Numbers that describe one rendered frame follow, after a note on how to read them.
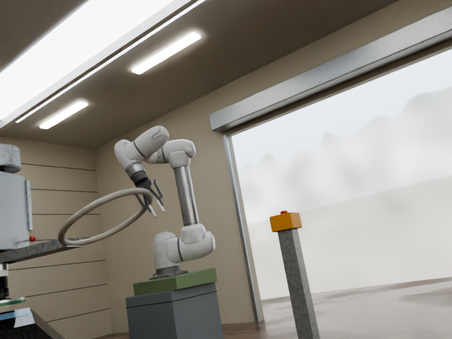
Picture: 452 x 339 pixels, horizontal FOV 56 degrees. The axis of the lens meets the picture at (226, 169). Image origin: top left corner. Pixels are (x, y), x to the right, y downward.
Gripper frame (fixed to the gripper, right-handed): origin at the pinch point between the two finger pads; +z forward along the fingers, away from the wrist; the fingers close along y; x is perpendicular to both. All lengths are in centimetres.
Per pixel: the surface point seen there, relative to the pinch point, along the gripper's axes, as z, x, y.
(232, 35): -262, -306, -183
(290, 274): 59, -13, -39
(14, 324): 7, -21, 93
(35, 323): 10, -30, 87
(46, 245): -14, -2, 56
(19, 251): -20, -6, 70
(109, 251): -199, -696, 190
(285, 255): 51, -13, -42
